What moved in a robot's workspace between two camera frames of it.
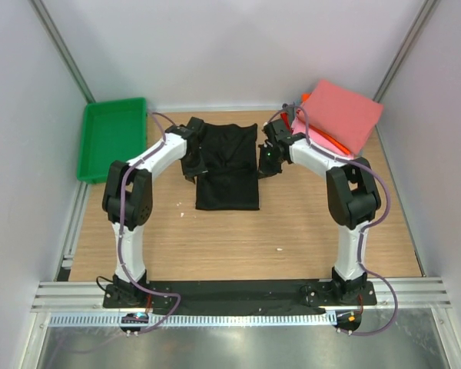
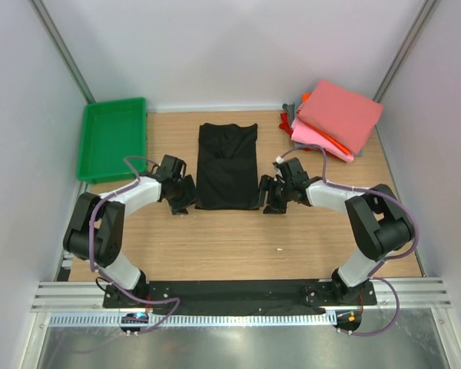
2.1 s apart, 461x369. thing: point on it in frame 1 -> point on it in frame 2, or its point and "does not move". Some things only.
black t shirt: (227, 177) does not move
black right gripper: (264, 170) -> (273, 207)
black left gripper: (190, 174) -> (180, 207)
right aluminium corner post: (416, 25) does not move
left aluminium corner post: (55, 40) does not move
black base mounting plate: (240, 294) does not move
